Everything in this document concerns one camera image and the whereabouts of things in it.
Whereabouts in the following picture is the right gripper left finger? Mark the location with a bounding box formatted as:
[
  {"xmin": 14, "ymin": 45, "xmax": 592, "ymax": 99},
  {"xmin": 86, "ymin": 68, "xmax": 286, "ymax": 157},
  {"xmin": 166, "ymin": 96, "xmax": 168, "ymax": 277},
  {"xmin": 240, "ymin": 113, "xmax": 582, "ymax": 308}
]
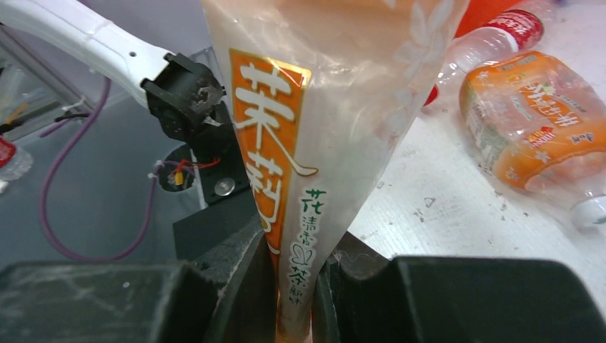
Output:
[{"xmin": 1, "ymin": 232, "xmax": 276, "ymax": 342}]

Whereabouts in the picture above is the clear bottle red label red cap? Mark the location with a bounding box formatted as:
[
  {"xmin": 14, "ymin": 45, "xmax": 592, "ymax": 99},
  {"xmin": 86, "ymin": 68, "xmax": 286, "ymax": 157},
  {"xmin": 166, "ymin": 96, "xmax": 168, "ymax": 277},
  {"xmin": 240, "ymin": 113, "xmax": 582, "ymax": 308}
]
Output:
[{"xmin": 424, "ymin": 4, "xmax": 553, "ymax": 106}]

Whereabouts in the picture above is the large crushed orange tea bottle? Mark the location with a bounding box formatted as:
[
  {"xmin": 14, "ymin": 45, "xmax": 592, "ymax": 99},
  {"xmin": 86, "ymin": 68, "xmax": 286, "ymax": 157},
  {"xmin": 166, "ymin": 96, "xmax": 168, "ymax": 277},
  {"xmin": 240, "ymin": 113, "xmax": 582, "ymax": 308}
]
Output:
[{"xmin": 460, "ymin": 51, "xmax": 605, "ymax": 229}]

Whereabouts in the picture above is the aluminium frame rail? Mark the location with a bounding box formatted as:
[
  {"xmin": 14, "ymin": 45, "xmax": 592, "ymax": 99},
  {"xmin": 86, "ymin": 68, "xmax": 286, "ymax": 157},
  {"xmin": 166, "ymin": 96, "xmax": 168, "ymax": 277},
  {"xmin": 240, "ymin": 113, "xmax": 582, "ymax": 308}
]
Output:
[{"xmin": 1, "ymin": 26, "xmax": 94, "ymax": 141}]

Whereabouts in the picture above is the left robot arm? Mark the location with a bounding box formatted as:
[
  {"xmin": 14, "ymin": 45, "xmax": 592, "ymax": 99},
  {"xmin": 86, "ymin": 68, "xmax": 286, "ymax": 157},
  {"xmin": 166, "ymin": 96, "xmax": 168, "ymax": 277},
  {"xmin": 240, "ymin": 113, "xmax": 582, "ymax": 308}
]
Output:
[{"xmin": 1, "ymin": 1, "xmax": 230, "ymax": 145}]

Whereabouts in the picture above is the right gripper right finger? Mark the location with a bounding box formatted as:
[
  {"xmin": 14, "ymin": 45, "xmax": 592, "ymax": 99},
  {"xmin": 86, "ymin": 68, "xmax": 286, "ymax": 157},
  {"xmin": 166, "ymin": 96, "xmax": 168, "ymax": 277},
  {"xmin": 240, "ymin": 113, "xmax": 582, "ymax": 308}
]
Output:
[{"xmin": 312, "ymin": 234, "xmax": 605, "ymax": 342}]

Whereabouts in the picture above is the orange plastic bin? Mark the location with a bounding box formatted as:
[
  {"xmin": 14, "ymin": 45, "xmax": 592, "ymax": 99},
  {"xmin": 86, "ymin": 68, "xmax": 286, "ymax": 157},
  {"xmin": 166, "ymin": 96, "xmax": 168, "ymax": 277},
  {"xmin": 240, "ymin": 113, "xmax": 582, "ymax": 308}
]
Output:
[{"xmin": 454, "ymin": 0, "xmax": 520, "ymax": 38}]

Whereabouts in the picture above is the slim orange label bottle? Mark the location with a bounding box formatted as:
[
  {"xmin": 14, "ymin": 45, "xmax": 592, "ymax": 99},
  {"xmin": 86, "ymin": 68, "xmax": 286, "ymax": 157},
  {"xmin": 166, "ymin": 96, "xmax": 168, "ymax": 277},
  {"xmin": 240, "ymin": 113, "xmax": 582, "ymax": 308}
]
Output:
[{"xmin": 202, "ymin": 1, "xmax": 469, "ymax": 342}]

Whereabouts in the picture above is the bottle on floor left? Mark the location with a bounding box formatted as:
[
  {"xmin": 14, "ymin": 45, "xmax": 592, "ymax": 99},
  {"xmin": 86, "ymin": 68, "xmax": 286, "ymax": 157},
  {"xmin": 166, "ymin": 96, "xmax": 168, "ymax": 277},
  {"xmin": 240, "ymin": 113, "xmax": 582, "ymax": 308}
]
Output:
[{"xmin": 1, "ymin": 137, "xmax": 33, "ymax": 182}]

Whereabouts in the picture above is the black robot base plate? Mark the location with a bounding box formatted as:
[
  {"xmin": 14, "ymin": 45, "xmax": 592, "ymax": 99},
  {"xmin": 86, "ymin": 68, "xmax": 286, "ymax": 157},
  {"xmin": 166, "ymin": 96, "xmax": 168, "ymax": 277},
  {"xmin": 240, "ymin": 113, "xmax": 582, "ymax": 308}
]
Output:
[{"xmin": 159, "ymin": 103, "xmax": 257, "ymax": 261}]

